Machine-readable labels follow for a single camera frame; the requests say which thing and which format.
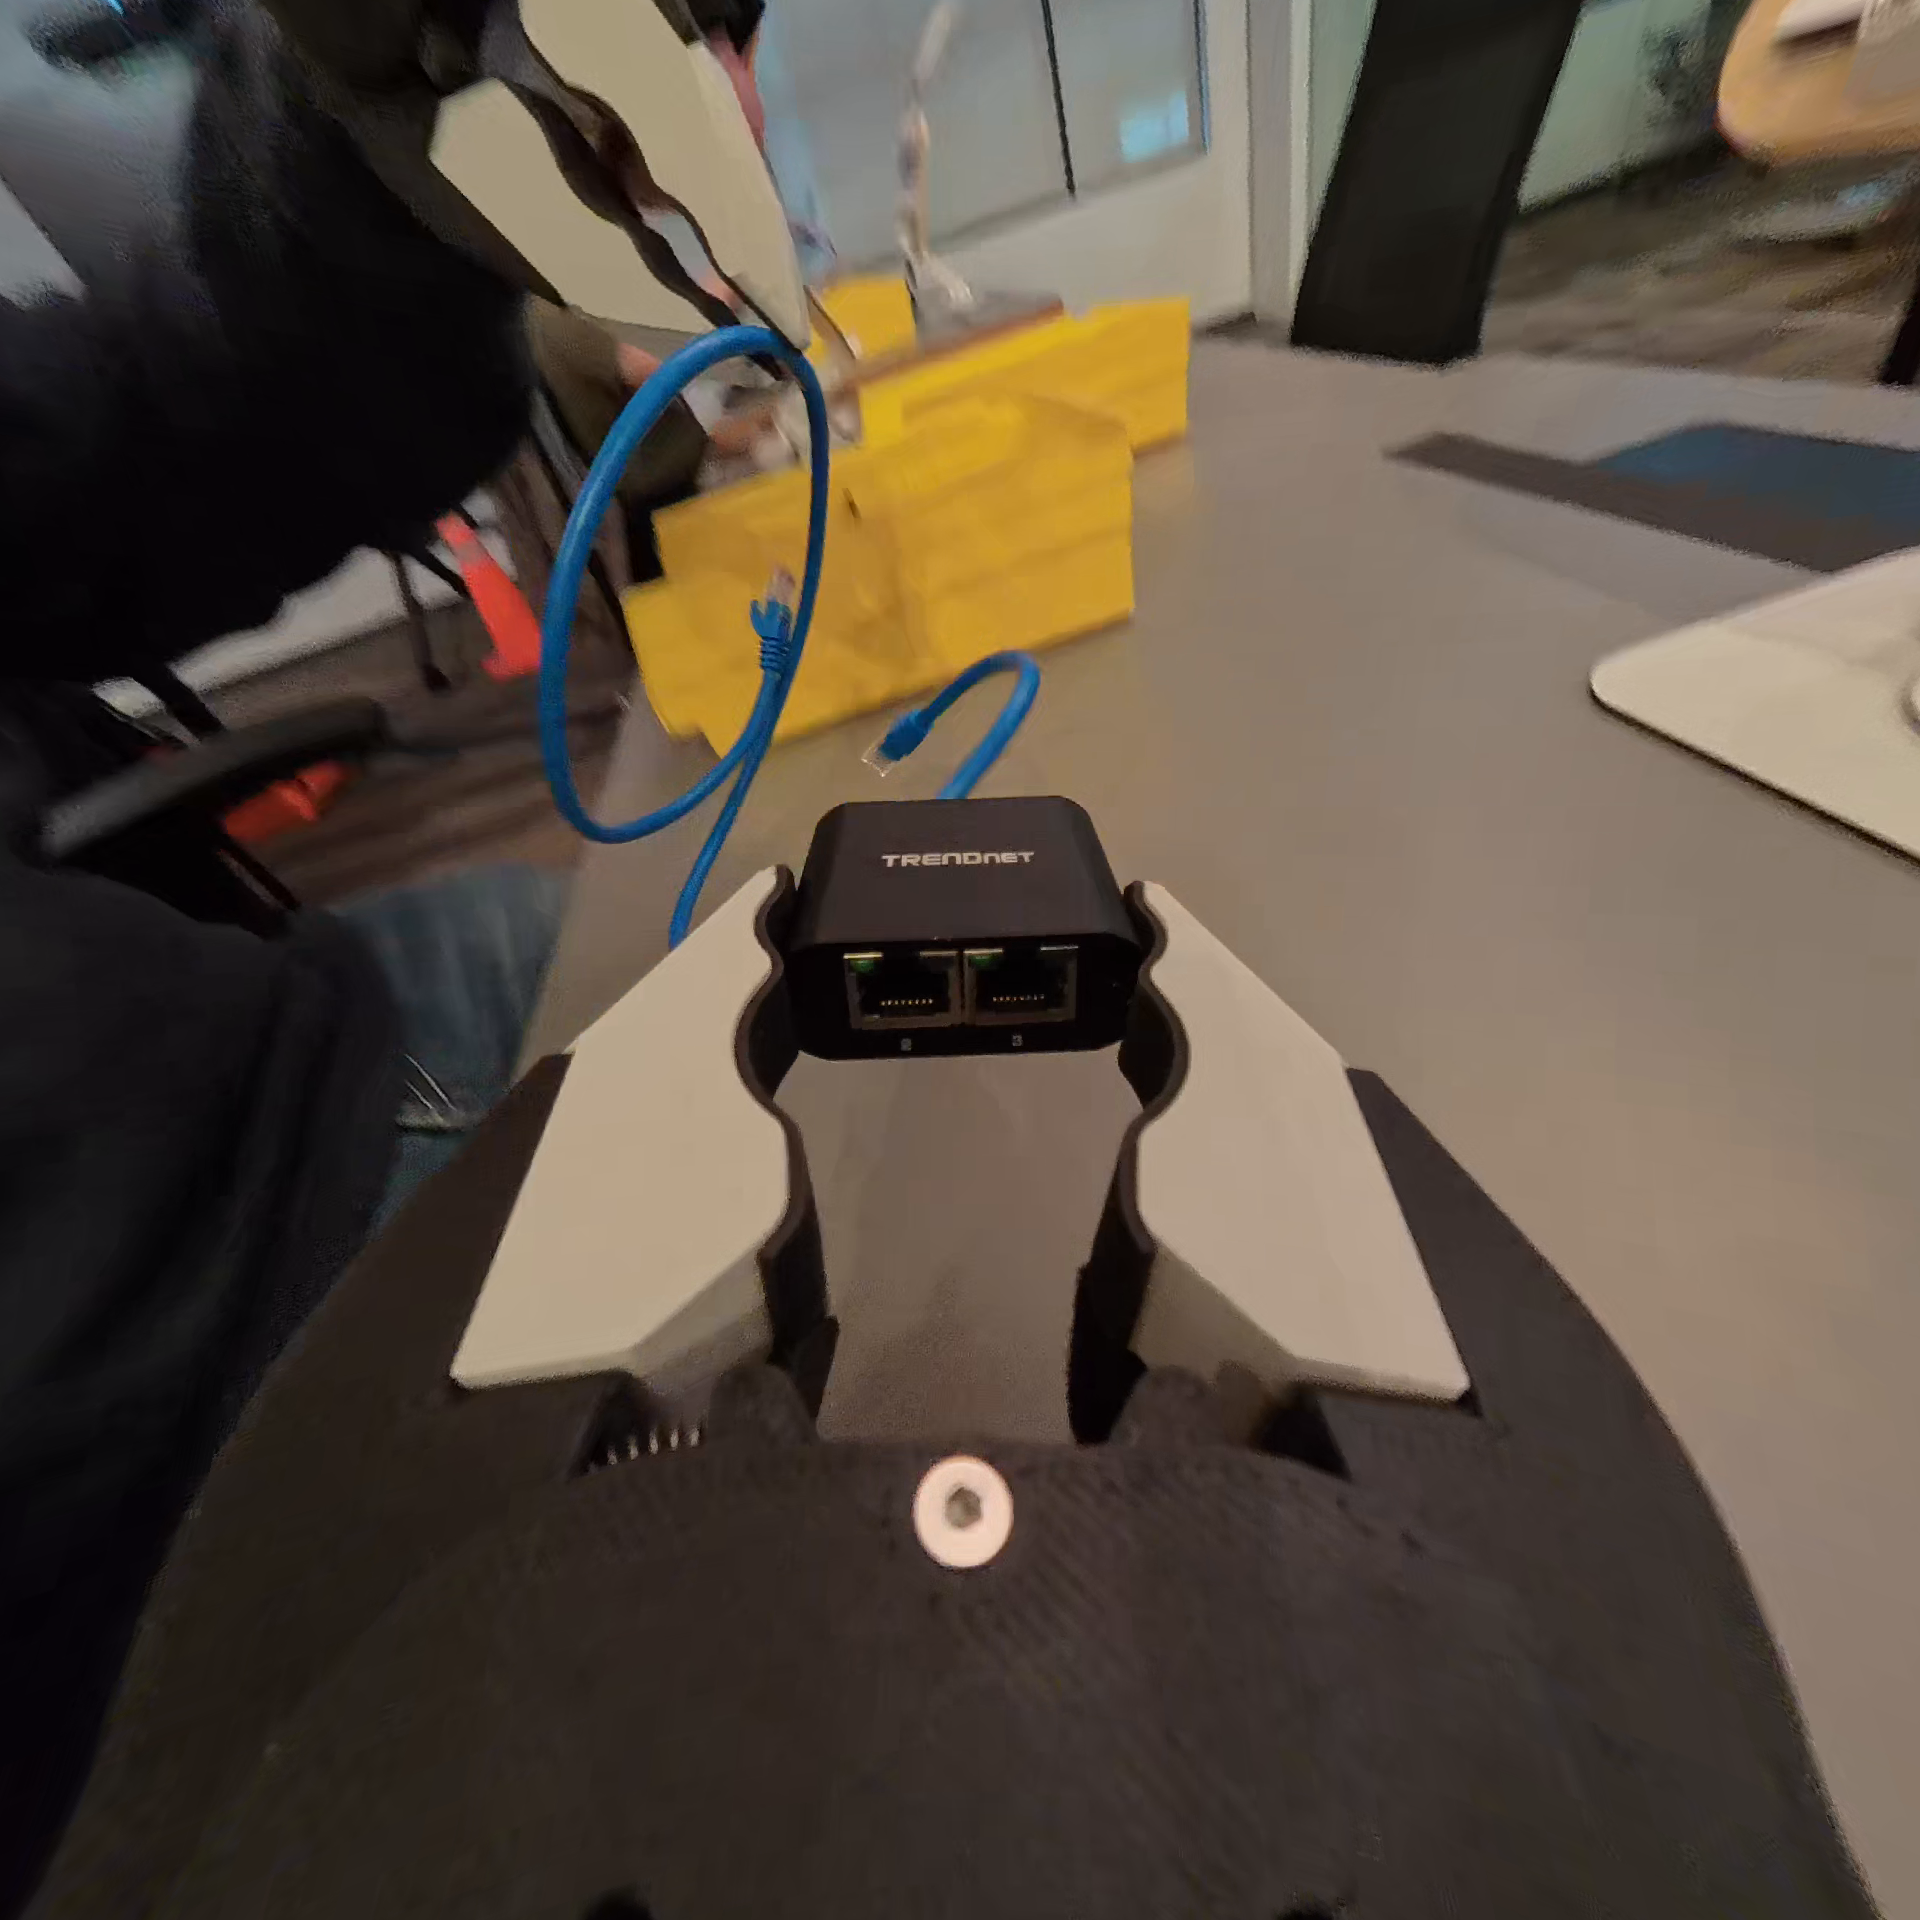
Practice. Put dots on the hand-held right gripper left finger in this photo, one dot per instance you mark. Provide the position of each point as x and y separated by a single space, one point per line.
630 1201

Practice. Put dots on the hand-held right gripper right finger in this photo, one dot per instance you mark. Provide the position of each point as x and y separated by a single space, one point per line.
1276 1201

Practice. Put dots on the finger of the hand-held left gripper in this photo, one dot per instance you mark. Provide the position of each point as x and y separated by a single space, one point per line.
525 180
691 136

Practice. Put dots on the black network switch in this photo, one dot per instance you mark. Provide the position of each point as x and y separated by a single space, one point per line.
961 901

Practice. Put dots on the person's leg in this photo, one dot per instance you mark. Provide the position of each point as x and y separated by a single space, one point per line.
464 974

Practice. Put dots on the metal stand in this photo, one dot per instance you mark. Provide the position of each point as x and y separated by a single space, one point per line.
961 316

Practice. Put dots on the orange plastic object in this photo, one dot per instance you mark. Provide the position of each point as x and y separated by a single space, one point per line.
293 802
494 600

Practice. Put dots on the yellow plastic bin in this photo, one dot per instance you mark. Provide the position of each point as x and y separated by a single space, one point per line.
1109 358
974 570

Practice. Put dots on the person's dark jacket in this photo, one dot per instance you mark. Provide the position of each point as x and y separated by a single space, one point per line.
149 1201

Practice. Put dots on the white framed glass door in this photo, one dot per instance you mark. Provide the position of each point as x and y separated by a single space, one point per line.
1155 254

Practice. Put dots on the black office chair armrest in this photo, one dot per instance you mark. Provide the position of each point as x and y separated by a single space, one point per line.
195 772

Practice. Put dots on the white board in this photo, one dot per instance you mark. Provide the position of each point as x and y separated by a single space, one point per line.
1771 691

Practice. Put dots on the black pillar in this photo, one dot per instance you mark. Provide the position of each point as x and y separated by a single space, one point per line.
1424 149

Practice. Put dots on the dark grey strip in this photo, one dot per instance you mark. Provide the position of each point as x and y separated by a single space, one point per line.
1560 483

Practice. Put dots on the blue mat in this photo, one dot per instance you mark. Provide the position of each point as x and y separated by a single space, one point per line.
1771 465

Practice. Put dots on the wooden clipboard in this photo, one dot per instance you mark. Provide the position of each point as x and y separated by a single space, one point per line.
1800 105

